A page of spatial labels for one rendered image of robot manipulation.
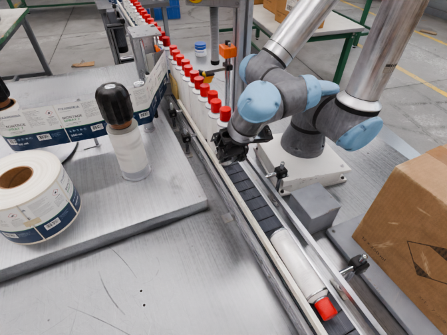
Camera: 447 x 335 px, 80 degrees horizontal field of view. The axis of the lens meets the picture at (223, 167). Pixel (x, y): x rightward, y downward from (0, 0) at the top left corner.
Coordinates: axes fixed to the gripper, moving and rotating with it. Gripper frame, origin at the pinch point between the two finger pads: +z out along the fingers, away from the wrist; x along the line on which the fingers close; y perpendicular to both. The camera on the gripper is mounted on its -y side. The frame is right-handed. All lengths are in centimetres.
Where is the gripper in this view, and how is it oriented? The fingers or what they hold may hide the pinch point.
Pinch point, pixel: (230, 155)
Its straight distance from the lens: 83.9
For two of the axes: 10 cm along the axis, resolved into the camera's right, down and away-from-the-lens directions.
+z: -2.0, 3.0, 9.3
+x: 3.5, 9.1, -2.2
